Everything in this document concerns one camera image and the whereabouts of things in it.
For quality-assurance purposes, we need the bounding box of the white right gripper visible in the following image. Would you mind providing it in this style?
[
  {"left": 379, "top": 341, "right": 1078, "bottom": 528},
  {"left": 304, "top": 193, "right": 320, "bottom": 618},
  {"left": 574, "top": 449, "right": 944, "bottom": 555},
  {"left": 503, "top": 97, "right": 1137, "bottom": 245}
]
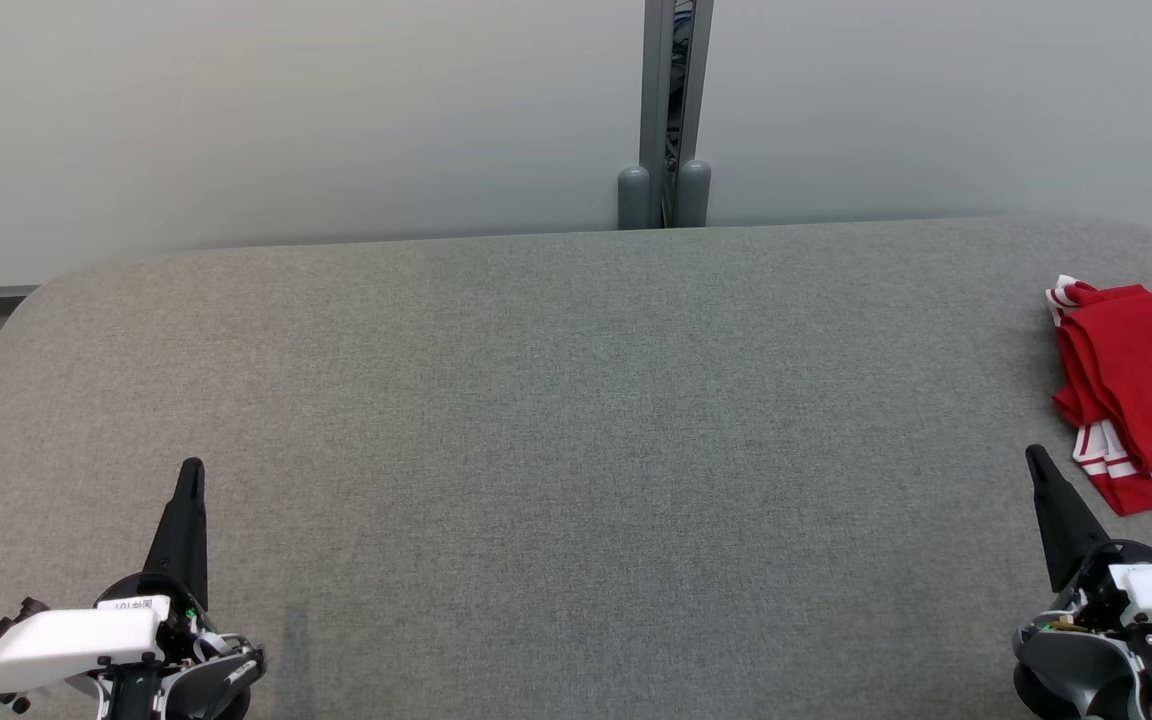
[{"left": 1011, "top": 445, "right": 1152, "bottom": 720}]

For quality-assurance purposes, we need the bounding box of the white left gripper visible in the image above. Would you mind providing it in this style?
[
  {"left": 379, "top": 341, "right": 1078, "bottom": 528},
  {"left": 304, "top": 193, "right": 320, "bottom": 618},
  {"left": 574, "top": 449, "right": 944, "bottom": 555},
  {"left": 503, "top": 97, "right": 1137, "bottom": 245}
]
[{"left": 0, "top": 458, "right": 267, "bottom": 720}]

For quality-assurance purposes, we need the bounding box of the red white numbered jersey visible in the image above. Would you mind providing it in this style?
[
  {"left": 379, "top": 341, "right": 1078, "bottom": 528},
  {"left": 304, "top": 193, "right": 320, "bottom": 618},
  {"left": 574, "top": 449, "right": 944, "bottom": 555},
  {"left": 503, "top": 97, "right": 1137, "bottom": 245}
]
[{"left": 1051, "top": 285, "right": 1152, "bottom": 518}]

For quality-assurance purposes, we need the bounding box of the grey cylinder post foot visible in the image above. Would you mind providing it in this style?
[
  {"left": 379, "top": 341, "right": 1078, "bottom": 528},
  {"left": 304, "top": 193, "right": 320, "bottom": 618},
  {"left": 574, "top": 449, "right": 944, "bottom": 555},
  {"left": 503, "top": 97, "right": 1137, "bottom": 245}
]
[
  {"left": 618, "top": 165, "right": 653, "bottom": 231},
  {"left": 676, "top": 160, "right": 712, "bottom": 229}
]

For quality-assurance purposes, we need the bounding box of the grey metal partition post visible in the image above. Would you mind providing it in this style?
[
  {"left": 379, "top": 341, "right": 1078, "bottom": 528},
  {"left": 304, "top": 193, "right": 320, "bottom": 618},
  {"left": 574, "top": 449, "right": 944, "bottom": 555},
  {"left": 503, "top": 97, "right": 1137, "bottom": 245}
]
[{"left": 643, "top": 0, "right": 715, "bottom": 229}]

